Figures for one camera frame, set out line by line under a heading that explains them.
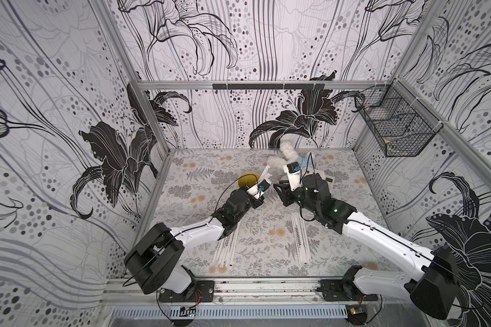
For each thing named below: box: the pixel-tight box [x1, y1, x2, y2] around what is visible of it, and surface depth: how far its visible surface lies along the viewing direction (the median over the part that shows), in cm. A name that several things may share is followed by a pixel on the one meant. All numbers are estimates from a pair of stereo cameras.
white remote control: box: [325, 175, 335, 188], surface depth 106 cm
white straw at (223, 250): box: [212, 232, 232, 267], surface depth 83 cm
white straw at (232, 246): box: [224, 224, 241, 269], surface depth 84 cm
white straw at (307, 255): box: [299, 213, 312, 265], surface depth 84 cm
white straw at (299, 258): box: [290, 213, 304, 265], surface depth 85 cm
